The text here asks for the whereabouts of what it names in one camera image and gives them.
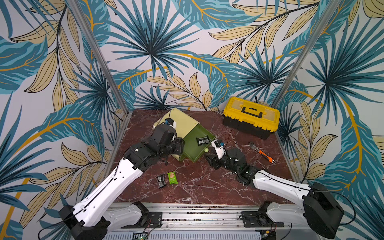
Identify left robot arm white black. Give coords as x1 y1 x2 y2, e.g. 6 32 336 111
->
59 118 185 240

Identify aluminium front rail frame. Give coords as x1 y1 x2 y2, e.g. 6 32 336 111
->
70 202 328 240

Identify metal corner post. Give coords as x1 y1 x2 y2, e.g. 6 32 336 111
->
68 0 129 116
271 0 342 109

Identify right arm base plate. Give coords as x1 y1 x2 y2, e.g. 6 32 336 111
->
239 211 285 229

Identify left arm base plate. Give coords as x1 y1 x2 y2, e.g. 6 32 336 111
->
122 202 163 229

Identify light green drawer cabinet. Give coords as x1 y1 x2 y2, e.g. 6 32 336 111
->
153 108 199 160

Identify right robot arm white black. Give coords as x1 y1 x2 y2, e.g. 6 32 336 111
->
204 146 345 239

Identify yellow black toolbox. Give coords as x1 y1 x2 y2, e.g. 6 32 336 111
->
223 97 280 140

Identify right metal corner post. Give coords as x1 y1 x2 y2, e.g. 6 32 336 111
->
271 0 342 109

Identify green drawer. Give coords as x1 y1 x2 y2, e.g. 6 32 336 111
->
179 124 216 163

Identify black cookie packet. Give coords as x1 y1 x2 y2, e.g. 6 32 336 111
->
156 174 167 189
196 136 210 146

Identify green cookie packet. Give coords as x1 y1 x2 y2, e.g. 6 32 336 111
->
167 172 178 185

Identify left metal corner post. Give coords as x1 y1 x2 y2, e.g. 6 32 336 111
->
68 0 129 116

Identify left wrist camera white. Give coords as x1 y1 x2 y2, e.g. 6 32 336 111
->
165 118 176 129

